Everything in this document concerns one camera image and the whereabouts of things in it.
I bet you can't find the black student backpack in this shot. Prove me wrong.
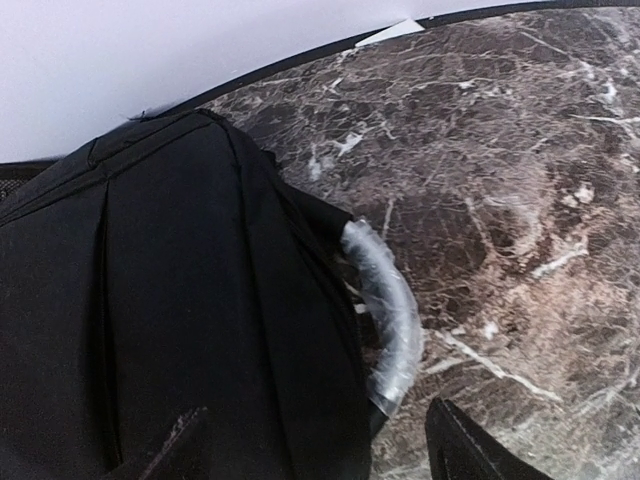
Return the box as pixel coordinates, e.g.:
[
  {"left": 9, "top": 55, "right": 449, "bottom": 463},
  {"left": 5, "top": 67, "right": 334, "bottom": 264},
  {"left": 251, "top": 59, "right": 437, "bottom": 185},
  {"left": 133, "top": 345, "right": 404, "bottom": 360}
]
[{"left": 0, "top": 108, "right": 424, "bottom": 480}]

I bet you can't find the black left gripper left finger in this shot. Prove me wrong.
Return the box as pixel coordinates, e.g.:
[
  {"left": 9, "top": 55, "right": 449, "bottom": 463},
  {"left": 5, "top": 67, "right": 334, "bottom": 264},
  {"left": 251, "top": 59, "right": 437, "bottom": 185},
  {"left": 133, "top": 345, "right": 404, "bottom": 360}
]
[{"left": 107, "top": 405, "right": 209, "bottom": 480}]

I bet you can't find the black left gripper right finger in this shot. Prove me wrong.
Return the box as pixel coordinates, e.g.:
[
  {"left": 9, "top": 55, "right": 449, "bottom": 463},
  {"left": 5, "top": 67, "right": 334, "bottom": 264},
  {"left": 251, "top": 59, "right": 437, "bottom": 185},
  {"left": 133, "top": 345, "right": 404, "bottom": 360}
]
[{"left": 425, "top": 397, "right": 551, "bottom": 480}]

